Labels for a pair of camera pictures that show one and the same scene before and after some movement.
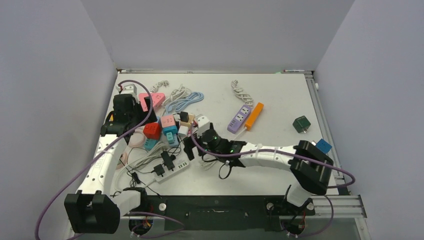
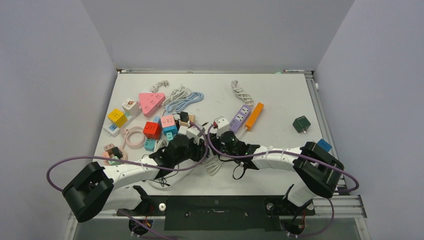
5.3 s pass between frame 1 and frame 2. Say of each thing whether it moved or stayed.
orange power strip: stayed
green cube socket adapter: stayed
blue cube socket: stayed
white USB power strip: moved
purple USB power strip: stayed
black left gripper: moved
